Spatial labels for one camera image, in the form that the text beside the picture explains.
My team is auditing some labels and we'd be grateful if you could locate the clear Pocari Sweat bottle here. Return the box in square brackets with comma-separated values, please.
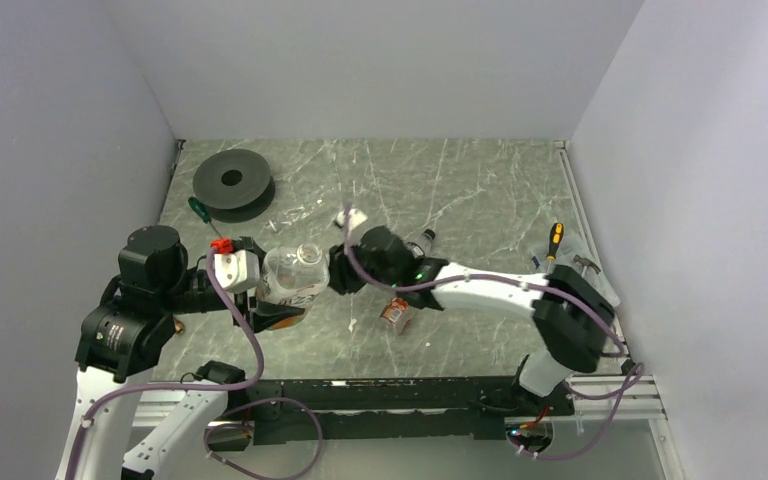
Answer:
[266, 198, 323, 233]

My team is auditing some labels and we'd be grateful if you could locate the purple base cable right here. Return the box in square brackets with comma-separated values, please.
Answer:
[506, 360, 647, 463]

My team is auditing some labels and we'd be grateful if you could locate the green handled screwdriver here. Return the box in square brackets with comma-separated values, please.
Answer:
[187, 196, 223, 238]

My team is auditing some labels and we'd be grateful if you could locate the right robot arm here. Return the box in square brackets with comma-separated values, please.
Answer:
[328, 226, 623, 415]

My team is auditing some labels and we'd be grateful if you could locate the small metal hammer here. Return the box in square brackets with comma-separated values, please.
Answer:
[573, 254, 602, 276]

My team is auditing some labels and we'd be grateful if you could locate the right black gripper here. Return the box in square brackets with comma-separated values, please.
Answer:
[321, 234, 399, 296]

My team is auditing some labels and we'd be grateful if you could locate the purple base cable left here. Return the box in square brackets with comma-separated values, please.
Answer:
[203, 397, 324, 480]

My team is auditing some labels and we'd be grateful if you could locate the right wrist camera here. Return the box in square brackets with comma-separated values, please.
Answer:
[333, 207, 373, 245]

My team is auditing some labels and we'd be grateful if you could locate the green fruit tea bottle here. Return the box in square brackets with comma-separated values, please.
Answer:
[257, 243, 329, 325]

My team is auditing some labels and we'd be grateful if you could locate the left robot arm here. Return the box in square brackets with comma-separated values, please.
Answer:
[57, 225, 299, 479]

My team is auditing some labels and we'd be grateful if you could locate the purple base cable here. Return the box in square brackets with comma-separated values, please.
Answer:
[506, 360, 647, 463]
[203, 397, 324, 480]

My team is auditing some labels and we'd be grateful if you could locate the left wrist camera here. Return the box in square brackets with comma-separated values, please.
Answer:
[210, 236, 265, 294]

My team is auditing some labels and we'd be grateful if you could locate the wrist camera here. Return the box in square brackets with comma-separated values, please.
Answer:
[210, 236, 265, 294]
[333, 207, 373, 245]

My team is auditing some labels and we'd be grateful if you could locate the yellow black screwdriver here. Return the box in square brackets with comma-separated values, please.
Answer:
[546, 222, 565, 263]

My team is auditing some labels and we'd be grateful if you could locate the black filament spool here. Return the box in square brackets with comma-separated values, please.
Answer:
[192, 149, 276, 223]

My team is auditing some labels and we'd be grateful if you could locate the clear bottle black label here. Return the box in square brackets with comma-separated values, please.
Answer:
[406, 229, 436, 258]

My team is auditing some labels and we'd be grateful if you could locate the small orange cap bottle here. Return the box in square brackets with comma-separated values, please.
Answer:
[379, 297, 416, 335]

